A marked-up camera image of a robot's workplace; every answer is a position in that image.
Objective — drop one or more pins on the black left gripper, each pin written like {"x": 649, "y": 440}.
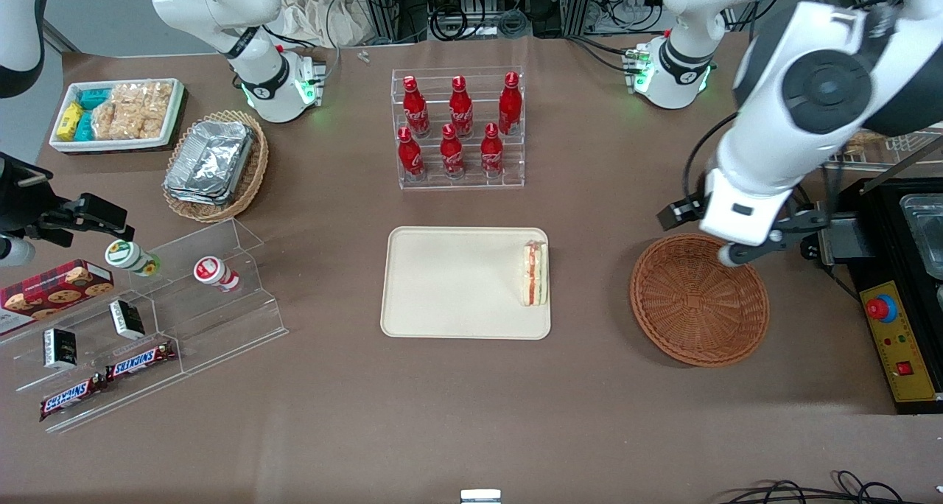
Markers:
{"x": 675, "y": 213}

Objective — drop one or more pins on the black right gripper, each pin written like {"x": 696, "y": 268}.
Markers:
{"x": 28, "y": 203}

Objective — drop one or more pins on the triangular sandwich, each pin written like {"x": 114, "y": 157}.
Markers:
{"x": 535, "y": 274}

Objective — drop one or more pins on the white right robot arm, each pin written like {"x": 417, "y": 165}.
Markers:
{"x": 221, "y": 3}

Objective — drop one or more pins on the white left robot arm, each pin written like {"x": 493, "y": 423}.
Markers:
{"x": 766, "y": 165}

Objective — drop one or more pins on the brown round wicker basket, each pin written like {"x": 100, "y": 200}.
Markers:
{"x": 692, "y": 312}

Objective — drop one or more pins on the light oval wicker basket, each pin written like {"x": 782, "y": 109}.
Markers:
{"x": 250, "y": 180}

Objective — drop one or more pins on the beige plastic tray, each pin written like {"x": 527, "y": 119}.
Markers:
{"x": 457, "y": 283}

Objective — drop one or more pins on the green capped yogurt bottle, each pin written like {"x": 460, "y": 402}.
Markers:
{"x": 127, "y": 255}

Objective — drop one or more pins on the white rectangular snack bin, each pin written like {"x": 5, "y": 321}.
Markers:
{"x": 110, "y": 144}

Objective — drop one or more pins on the teal snack packet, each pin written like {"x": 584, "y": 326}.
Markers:
{"x": 85, "y": 127}
{"x": 94, "y": 97}

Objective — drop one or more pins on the red cookie box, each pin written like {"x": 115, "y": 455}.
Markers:
{"x": 51, "y": 294}

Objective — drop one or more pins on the yellow snack packet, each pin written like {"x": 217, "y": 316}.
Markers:
{"x": 70, "y": 119}

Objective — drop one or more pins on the bagged rice crackers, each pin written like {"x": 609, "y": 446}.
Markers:
{"x": 132, "y": 110}

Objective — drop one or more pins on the small black white box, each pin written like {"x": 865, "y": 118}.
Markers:
{"x": 127, "y": 320}
{"x": 60, "y": 348}

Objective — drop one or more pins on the stacked aluminium foil containers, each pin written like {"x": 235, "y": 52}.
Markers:
{"x": 210, "y": 161}

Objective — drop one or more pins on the red capped yogurt bottle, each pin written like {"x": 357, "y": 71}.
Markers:
{"x": 212, "y": 270}

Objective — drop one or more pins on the Snickers chocolate bar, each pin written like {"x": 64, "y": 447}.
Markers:
{"x": 72, "y": 397}
{"x": 140, "y": 361}

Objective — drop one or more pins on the clear acrylic stepped shelf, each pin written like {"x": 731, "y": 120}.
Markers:
{"x": 221, "y": 320}

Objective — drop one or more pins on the clear acrylic bottle rack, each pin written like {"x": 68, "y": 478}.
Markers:
{"x": 508, "y": 180}

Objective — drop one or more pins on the bagged bread snack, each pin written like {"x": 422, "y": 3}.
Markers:
{"x": 863, "y": 143}

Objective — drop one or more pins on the red cola bottle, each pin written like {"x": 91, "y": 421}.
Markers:
{"x": 416, "y": 110}
{"x": 461, "y": 110}
{"x": 491, "y": 152}
{"x": 510, "y": 106}
{"x": 451, "y": 154}
{"x": 409, "y": 156}

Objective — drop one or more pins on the black table appliance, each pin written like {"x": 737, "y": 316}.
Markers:
{"x": 884, "y": 216}

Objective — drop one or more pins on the clear acrylic snack case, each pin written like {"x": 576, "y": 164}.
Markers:
{"x": 913, "y": 144}

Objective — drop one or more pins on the metal appliance pan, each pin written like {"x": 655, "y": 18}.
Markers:
{"x": 927, "y": 231}

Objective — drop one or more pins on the yellow emergency stop box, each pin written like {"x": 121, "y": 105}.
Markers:
{"x": 902, "y": 342}

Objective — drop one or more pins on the beige cloth bag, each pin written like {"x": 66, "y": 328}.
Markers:
{"x": 324, "y": 14}

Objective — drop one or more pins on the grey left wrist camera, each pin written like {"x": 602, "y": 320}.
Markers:
{"x": 728, "y": 256}

